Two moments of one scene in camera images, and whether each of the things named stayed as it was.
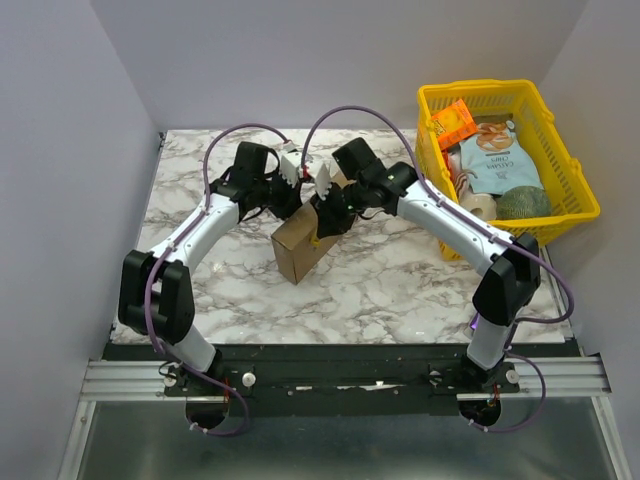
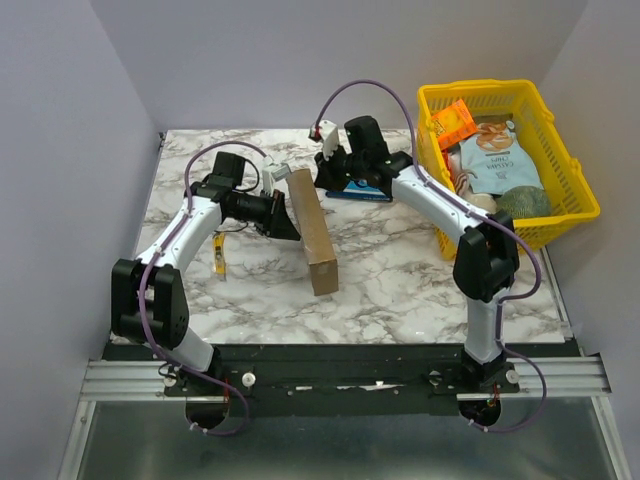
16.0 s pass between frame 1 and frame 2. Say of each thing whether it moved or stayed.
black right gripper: moved
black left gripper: moved
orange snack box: stayed
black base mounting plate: stayed
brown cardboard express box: moved
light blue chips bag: stayed
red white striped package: stayed
